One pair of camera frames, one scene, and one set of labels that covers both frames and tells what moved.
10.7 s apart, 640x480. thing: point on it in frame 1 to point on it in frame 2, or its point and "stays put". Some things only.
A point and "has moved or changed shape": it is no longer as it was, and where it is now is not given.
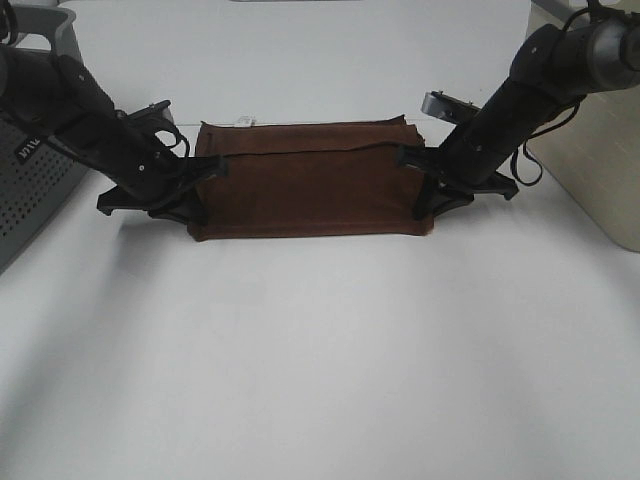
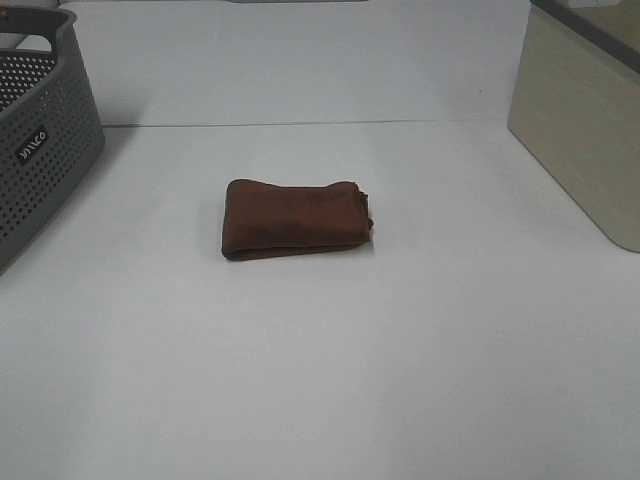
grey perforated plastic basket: (37, 174) stays put
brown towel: (336, 178) has moved or changed shape
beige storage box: (593, 156) stays put
